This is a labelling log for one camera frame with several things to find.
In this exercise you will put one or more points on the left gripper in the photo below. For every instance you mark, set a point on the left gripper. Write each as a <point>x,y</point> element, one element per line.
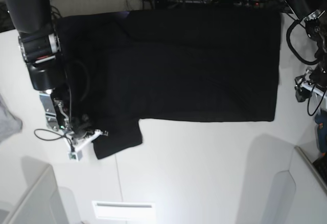
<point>312,80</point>

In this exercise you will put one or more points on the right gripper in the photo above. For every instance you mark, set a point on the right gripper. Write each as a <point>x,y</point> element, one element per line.
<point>79,134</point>

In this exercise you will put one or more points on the black T-shirt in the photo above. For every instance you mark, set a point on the black T-shirt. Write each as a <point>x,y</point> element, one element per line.
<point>196,65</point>

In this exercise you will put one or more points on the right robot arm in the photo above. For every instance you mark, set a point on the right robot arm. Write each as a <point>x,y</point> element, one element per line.
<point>41,50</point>

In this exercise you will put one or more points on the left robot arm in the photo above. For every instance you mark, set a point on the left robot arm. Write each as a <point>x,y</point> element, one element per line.
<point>313,14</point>

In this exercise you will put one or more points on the blue glue gun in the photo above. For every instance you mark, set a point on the blue glue gun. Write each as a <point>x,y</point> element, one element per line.
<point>320,120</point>

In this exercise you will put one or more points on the grey cloth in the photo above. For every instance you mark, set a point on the grey cloth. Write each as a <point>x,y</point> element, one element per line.
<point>10,124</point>

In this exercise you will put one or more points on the black keyboard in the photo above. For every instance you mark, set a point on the black keyboard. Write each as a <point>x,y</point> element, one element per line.
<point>321,166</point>

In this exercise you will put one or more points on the black power strip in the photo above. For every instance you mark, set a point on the black power strip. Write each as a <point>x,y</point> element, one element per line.
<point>231,3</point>

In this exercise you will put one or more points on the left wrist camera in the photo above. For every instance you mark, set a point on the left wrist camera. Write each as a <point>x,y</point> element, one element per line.
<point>300,94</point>

